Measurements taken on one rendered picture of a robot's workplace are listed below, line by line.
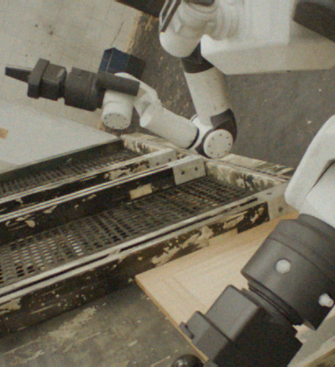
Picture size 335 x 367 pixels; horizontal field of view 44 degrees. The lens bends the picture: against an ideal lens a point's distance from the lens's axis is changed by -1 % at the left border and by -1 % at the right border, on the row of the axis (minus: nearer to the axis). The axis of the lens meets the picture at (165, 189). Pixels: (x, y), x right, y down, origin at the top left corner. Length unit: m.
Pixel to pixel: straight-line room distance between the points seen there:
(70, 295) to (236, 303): 0.53
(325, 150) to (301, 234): 0.08
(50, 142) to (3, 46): 1.75
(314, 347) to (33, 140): 4.20
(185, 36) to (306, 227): 0.43
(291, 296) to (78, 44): 5.76
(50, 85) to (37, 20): 5.03
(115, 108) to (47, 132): 3.70
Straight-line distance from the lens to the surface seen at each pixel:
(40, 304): 0.87
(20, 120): 4.57
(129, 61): 5.13
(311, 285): 0.39
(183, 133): 1.03
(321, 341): 0.63
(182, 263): 0.90
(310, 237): 0.40
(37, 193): 1.57
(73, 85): 0.95
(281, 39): 0.69
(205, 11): 0.69
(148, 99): 1.01
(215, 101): 1.02
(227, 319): 0.39
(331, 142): 0.40
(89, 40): 6.07
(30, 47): 5.94
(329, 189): 0.42
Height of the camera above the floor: 1.69
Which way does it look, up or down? 27 degrees down
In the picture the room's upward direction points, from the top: 74 degrees counter-clockwise
